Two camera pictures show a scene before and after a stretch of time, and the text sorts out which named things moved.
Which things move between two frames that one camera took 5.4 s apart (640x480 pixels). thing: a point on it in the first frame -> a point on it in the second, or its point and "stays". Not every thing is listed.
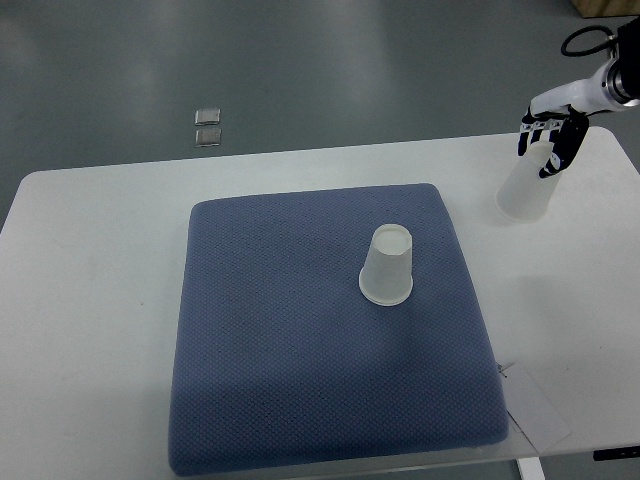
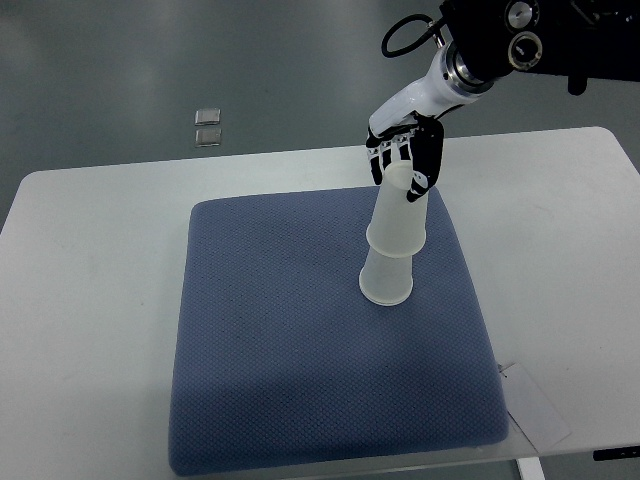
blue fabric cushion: x=280 y=361 stays
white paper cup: x=524 y=195 -> x=398 y=226
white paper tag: x=531 y=408 stays
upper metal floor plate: x=205 y=117 stays
